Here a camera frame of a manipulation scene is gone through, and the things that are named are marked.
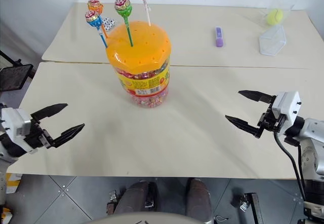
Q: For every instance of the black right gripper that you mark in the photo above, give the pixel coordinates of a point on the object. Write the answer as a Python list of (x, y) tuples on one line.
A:
[(270, 122)]

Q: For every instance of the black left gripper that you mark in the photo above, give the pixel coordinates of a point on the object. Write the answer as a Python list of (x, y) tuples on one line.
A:
[(36, 134)]

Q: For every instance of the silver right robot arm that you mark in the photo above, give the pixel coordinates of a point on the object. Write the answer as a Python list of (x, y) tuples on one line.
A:
[(314, 137)]

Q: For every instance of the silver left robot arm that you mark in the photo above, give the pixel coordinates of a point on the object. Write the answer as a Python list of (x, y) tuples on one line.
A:
[(6, 146)]

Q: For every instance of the orange-lidded lollipop jar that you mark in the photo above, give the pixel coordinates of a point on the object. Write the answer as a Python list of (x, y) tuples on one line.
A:
[(141, 56)]

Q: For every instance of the blue-wrapped lollipop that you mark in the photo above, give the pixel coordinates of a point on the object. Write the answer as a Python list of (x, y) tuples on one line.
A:
[(91, 18)]

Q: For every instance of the orange-wrapped lollipop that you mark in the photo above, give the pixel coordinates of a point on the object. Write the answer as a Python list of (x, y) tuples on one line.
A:
[(96, 6)]

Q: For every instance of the green-wrapped lollipop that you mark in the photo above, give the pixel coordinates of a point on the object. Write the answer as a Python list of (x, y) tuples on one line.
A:
[(123, 7)]

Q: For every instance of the black mesh tray stand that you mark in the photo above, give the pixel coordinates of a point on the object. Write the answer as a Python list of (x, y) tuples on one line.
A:
[(14, 77)]

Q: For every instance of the clear plastic box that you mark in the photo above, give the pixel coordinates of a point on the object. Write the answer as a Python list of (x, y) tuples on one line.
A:
[(273, 40)]

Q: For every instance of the yellow white floor block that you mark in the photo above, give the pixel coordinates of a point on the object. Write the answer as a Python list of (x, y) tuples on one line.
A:
[(12, 183)]

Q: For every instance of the purple glue stick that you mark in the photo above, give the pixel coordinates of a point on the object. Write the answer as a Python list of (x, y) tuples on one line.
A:
[(219, 37)]

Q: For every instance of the yellow-green tennis ball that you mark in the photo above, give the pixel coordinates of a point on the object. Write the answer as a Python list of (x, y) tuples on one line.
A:
[(275, 17)]

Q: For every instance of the black metal table leg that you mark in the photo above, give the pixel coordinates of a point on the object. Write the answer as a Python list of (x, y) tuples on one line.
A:
[(253, 208)]

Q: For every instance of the dark rounded robot leg shape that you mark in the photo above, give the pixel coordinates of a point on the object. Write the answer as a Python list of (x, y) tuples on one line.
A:
[(198, 198), (134, 196)]

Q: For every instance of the clear plastic ball container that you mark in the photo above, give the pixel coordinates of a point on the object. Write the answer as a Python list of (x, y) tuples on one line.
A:
[(287, 8)]

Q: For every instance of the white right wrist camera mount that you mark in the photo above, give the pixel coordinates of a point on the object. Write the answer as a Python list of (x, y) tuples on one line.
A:
[(287, 105)]

